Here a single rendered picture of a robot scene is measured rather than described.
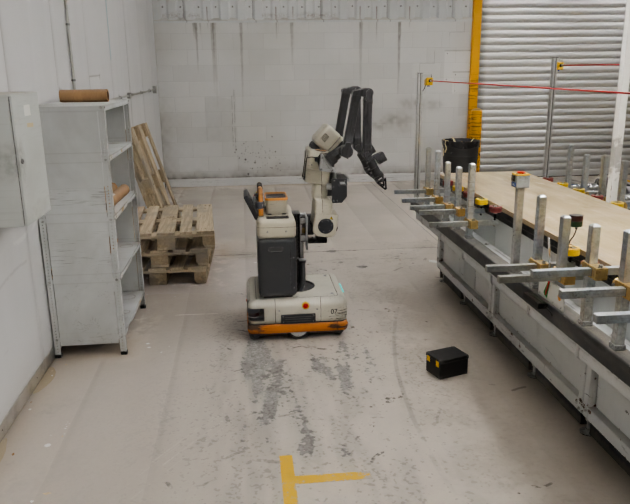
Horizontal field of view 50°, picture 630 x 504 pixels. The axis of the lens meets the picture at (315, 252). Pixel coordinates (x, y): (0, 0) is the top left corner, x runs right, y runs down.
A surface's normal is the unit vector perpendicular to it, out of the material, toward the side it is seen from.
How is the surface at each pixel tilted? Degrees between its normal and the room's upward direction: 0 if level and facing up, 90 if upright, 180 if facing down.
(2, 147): 90
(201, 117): 90
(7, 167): 90
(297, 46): 90
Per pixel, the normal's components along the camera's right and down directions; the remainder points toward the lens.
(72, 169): 0.11, 0.26
